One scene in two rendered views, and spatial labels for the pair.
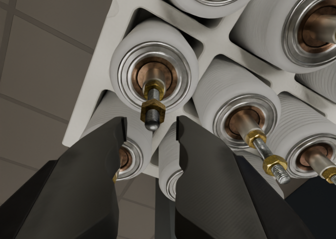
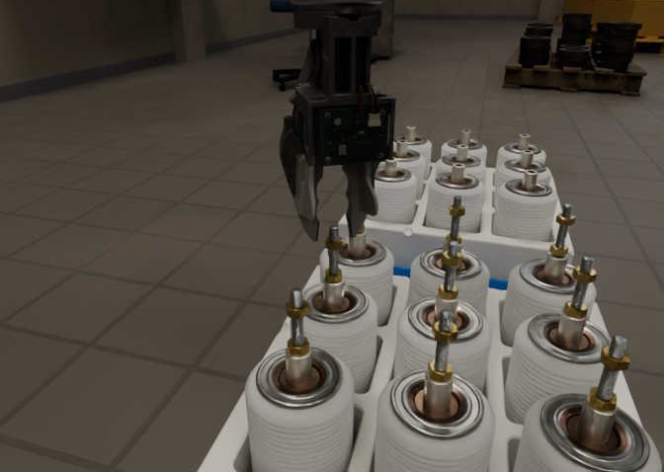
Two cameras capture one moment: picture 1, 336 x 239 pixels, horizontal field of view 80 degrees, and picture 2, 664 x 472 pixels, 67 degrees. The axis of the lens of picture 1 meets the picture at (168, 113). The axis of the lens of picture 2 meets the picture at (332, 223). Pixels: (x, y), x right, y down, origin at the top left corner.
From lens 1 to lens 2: 0.54 m
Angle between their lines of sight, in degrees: 92
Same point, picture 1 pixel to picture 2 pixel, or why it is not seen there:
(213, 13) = (366, 271)
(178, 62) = (351, 289)
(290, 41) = (433, 270)
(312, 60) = (461, 275)
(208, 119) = (404, 325)
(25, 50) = not seen: outside the picture
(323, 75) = (514, 315)
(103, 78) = not seen: hidden behind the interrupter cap
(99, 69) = not seen: hidden behind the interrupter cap
